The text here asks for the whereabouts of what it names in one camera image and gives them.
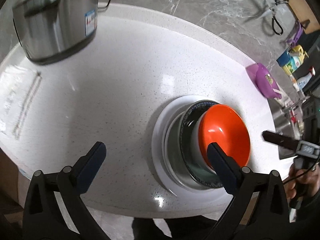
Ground stainless steel sink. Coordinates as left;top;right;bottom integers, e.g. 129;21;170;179
272;97;313;160

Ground blue patterned bowl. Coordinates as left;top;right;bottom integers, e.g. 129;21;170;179
179;100;225;189

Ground purple hanging utensil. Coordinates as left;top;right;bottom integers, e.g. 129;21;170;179
286;20;304;45

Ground orange bowl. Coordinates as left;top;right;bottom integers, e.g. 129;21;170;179
198;104;251;168

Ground white bowl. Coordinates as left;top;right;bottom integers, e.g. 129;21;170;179
191;120;218;178

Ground white spoon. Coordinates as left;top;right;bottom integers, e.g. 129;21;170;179
272;87;292;101

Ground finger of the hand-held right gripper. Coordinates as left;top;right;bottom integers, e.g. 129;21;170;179
262;130;300;152

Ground wooden cutting board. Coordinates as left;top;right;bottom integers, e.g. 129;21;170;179
275;0;320;34

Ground person's right hand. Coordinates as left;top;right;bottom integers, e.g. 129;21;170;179
285;165;320;203

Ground stainless steel electric cooker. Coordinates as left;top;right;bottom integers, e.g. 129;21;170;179
12;0;100;65

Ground medium clear plate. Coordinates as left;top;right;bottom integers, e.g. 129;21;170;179
162;100;225;190

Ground blue printed carton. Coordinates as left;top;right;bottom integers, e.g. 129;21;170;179
276;50;304;74

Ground large white plate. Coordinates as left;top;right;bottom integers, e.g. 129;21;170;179
151;94;240;197

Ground white folded towel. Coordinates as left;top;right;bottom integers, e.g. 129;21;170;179
0;66;42;140

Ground chrome faucet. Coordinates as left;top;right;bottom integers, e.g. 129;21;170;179
282;96;310;125

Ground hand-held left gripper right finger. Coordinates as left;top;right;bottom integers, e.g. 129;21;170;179
206;142;292;240

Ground yellow plastic item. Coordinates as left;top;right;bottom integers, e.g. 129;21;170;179
290;44;308;60

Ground purple plastic bowl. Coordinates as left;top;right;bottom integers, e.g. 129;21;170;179
246;62;282;99

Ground white spray bottle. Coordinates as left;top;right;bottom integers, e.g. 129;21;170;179
292;66;316;92

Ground black handled scissors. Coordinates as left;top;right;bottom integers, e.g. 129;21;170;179
246;0;288;35

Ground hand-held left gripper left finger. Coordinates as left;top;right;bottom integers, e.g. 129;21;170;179
23;142;107;240

